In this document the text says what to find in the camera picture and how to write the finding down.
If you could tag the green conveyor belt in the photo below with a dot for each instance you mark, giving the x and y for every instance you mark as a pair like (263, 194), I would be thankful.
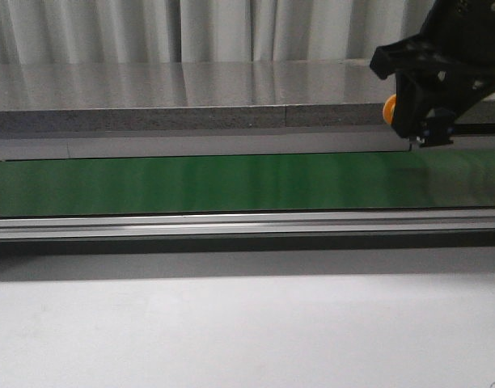
(247, 183)

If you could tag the grey pleated curtain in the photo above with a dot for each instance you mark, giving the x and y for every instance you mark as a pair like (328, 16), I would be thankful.
(73, 32)

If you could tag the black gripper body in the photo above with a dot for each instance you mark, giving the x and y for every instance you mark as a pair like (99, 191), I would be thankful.
(457, 43)

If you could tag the aluminium front conveyor rail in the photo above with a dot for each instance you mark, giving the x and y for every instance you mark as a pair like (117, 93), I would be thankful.
(28, 229)

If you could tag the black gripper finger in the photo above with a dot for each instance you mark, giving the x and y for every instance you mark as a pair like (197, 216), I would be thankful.
(412, 92)

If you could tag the yellow push button switch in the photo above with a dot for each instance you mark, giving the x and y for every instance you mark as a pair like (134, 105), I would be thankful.
(435, 129)

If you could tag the grey rear conveyor rail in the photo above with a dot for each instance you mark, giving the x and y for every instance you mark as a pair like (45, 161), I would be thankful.
(193, 142)

